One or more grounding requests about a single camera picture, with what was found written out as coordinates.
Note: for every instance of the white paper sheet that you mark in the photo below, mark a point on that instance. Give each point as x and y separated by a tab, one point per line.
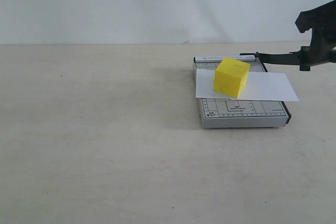
261	86

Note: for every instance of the yellow foam cube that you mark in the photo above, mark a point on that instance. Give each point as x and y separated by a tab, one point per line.
231	77

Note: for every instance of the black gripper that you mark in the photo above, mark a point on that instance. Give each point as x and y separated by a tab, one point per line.
321	22

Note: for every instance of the grey paper cutter base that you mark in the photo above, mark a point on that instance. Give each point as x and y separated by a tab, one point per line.
226	113

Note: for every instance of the black cutter blade lever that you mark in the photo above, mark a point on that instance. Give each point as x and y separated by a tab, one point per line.
283	58

